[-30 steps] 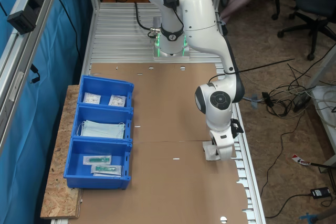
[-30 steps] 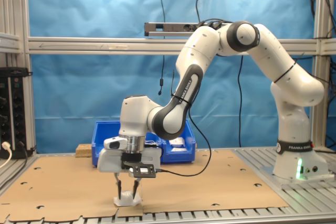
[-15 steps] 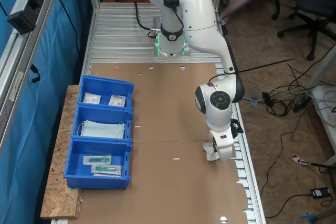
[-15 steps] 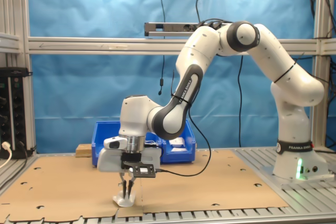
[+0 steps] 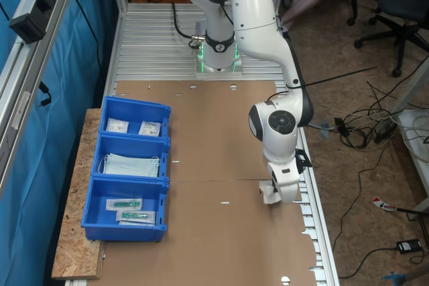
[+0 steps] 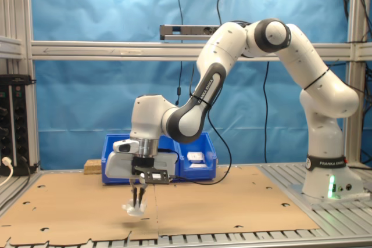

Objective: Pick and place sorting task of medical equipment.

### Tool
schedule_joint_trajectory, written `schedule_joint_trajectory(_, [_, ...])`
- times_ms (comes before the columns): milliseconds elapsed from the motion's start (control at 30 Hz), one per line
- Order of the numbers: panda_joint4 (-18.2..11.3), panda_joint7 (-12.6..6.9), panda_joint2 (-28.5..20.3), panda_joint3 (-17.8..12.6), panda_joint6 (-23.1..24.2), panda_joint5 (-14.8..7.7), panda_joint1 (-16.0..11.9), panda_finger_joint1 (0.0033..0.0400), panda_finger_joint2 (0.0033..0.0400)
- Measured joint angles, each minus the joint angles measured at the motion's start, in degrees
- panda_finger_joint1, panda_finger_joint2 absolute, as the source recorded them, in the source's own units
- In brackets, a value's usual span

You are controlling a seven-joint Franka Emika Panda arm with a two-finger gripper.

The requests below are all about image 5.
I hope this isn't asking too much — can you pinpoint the brown cardboard sheet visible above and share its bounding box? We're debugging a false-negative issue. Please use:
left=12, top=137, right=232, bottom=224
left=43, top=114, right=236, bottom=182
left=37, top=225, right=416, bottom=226
left=97, top=80, right=318, bottom=286

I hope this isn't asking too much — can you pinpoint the OSB wood board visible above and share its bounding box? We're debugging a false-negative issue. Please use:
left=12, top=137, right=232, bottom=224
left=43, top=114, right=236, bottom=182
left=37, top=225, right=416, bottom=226
left=50, top=108, right=107, bottom=280

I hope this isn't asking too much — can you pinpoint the black wall cable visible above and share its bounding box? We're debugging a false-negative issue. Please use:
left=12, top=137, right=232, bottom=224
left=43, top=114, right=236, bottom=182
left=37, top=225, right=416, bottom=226
left=70, top=0, right=103, bottom=79

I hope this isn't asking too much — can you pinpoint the printed white gauze packet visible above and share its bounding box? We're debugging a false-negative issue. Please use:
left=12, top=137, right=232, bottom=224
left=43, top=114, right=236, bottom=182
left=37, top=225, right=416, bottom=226
left=138, top=120, right=162, bottom=137
left=106, top=117, right=130, bottom=133

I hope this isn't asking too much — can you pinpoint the red white tag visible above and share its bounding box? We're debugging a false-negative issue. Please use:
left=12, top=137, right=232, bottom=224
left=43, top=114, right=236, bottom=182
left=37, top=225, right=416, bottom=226
left=372, top=196, right=397, bottom=212

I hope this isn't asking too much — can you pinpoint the black dangling connector cable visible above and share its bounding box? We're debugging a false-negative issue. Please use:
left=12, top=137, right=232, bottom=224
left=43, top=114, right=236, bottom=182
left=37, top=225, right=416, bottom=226
left=38, top=80, right=52, bottom=106

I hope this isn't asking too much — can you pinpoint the clear bag gauze packet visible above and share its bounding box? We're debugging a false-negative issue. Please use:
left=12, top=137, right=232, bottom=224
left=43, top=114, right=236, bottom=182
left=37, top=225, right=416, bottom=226
left=259, top=181, right=282, bottom=205

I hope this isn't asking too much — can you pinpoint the green syringe packet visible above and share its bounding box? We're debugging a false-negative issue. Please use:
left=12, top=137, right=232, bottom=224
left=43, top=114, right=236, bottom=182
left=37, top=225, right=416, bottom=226
left=116, top=211, right=158, bottom=226
left=106, top=198, right=143, bottom=212

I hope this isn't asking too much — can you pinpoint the blue plastic bin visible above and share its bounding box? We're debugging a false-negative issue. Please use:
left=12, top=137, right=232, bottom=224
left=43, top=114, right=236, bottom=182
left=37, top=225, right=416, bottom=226
left=99, top=95, right=172, bottom=139
left=80, top=175, right=168, bottom=242
left=90, top=131, right=172, bottom=182

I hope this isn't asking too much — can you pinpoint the grey frame leg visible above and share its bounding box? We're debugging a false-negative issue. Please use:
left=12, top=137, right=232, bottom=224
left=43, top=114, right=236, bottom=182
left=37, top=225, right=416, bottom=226
left=391, top=58, right=429, bottom=113

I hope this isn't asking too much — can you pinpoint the black camera cable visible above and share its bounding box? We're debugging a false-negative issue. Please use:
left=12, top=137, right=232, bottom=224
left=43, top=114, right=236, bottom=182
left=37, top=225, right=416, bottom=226
left=266, top=78, right=308, bottom=102

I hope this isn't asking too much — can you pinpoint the black power adapter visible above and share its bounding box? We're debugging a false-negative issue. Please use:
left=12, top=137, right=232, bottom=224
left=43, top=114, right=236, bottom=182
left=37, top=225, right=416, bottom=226
left=396, top=238, right=424, bottom=255

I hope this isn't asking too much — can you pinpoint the aluminium frame post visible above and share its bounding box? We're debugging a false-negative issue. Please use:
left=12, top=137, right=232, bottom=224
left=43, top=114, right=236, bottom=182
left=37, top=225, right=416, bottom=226
left=107, top=0, right=127, bottom=99

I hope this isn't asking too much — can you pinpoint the blue tape piece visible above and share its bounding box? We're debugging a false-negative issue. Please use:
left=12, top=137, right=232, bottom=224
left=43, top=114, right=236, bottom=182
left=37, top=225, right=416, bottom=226
left=381, top=271, right=408, bottom=286

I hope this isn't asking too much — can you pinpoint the black floor power strip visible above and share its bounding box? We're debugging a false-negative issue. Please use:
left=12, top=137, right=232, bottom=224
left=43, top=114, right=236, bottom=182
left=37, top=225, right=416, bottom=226
left=373, top=120, right=399, bottom=143

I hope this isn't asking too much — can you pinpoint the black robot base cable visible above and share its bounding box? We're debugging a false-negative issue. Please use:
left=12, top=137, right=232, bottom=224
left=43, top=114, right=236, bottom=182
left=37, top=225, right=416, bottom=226
left=172, top=2, right=206, bottom=50

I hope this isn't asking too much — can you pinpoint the long aluminium frame beam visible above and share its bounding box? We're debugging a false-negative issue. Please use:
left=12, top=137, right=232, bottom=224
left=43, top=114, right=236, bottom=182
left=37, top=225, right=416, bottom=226
left=0, top=0, right=84, bottom=196

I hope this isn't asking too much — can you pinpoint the black floor cable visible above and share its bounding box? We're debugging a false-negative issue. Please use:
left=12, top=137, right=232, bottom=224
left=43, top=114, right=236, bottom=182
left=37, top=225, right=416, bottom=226
left=331, top=145, right=391, bottom=260
left=337, top=247, right=400, bottom=280

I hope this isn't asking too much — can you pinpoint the white shelf with cables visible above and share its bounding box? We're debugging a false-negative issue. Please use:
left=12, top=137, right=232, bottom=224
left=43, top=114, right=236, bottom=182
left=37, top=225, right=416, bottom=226
left=397, top=108, right=429, bottom=202

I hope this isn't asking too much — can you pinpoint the grey black power strip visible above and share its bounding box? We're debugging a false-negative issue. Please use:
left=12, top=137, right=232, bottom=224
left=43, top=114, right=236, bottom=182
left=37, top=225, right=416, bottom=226
left=9, top=0, right=73, bottom=44

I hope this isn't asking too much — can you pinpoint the white face mask stack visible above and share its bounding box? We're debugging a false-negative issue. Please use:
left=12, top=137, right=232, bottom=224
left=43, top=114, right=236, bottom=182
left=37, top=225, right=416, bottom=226
left=97, top=153, right=161, bottom=178

